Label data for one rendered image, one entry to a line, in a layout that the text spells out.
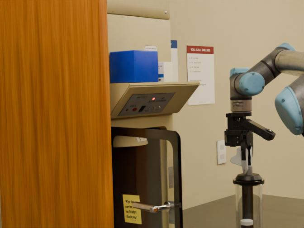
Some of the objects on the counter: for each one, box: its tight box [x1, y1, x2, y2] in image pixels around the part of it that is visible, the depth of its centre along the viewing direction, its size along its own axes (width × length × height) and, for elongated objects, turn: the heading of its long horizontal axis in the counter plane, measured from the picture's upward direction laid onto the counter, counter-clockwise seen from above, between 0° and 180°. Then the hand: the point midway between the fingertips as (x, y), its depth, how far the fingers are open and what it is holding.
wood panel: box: [0, 0, 114, 228], centre depth 165 cm, size 49×3×140 cm
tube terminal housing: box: [107, 14, 173, 131], centre depth 182 cm, size 25×32×77 cm
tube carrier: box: [233, 178, 265, 228], centre depth 197 cm, size 11×11×21 cm
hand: (248, 169), depth 197 cm, fingers closed on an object, 3 cm apart
